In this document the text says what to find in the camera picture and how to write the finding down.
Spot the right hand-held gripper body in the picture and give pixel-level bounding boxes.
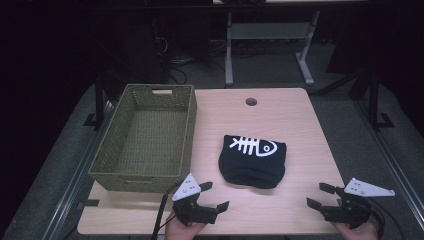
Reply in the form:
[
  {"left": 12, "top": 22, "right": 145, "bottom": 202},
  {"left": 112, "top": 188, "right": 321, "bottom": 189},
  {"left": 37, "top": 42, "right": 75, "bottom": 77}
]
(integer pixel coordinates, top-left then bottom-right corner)
[{"left": 320, "top": 177, "right": 396, "bottom": 230}]

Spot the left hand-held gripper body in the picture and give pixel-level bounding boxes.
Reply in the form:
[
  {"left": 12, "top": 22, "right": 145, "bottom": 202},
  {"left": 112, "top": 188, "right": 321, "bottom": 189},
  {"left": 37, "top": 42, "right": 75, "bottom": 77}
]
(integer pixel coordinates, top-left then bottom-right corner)
[{"left": 171, "top": 172, "right": 219, "bottom": 225}]

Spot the black fishbone print beanie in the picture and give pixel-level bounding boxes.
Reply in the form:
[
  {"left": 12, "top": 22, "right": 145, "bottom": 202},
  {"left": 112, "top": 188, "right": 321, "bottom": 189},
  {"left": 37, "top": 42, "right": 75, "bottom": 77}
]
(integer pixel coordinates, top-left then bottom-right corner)
[{"left": 218, "top": 134, "right": 288, "bottom": 190}]

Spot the green woven basket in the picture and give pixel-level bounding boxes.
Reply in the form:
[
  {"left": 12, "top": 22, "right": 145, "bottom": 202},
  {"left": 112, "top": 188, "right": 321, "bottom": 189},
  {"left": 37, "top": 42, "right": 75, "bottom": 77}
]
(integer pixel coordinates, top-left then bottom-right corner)
[{"left": 88, "top": 83, "right": 198, "bottom": 194}]

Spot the person's right hand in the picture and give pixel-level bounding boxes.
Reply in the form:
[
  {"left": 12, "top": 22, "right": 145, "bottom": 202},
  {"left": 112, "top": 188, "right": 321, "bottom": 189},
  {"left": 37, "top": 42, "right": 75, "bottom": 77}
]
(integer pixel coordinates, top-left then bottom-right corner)
[{"left": 332, "top": 220, "right": 380, "bottom": 240}]

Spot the person's left hand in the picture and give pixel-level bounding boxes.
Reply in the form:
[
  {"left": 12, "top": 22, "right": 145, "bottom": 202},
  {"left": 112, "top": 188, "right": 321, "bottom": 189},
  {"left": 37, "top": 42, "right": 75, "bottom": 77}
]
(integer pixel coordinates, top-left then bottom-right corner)
[{"left": 164, "top": 211, "right": 207, "bottom": 240}]

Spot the black metal stand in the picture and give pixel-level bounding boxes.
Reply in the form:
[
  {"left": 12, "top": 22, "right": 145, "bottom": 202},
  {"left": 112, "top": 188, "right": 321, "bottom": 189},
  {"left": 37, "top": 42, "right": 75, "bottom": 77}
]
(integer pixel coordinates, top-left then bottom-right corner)
[
  {"left": 366, "top": 70, "right": 396, "bottom": 131},
  {"left": 83, "top": 75, "right": 107, "bottom": 131}
]

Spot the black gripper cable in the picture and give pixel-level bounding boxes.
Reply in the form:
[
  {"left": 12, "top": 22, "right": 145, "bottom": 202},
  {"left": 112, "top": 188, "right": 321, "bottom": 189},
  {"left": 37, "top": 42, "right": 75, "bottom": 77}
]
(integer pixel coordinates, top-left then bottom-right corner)
[
  {"left": 150, "top": 181, "right": 183, "bottom": 240},
  {"left": 368, "top": 198, "right": 407, "bottom": 240}
]

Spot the aluminium floor rail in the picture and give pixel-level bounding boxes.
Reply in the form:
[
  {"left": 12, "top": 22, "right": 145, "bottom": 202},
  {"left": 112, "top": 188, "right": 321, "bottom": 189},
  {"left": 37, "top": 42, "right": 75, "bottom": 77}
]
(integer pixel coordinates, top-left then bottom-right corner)
[
  {"left": 353, "top": 99, "right": 424, "bottom": 223},
  {"left": 41, "top": 99, "right": 116, "bottom": 240}
]

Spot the tangle of floor cables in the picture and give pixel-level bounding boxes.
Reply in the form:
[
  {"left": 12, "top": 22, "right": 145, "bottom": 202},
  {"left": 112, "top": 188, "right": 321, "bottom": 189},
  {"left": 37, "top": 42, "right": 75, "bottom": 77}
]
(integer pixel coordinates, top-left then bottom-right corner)
[{"left": 151, "top": 19, "right": 228, "bottom": 86}]

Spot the white metal desk frame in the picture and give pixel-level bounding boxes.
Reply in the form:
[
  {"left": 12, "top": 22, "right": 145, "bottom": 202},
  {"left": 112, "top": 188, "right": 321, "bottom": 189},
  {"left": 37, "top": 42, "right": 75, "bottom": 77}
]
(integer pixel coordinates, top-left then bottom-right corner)
[{"left": 224, "top": 9, "right": 322, "bottom": 88}]

